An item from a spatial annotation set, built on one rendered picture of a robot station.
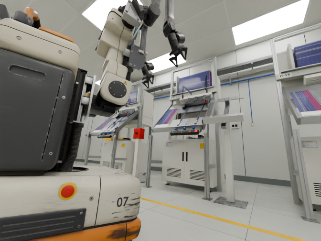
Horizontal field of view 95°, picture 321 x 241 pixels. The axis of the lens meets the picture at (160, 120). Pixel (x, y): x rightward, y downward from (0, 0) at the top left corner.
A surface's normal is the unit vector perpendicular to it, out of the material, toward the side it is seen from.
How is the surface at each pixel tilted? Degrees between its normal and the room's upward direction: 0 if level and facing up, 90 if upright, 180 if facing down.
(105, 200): 90
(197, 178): 90
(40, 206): 90
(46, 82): 90
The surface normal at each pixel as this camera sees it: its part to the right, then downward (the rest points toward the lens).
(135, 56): 0.54, -0.18
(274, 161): -0.55, -0.23
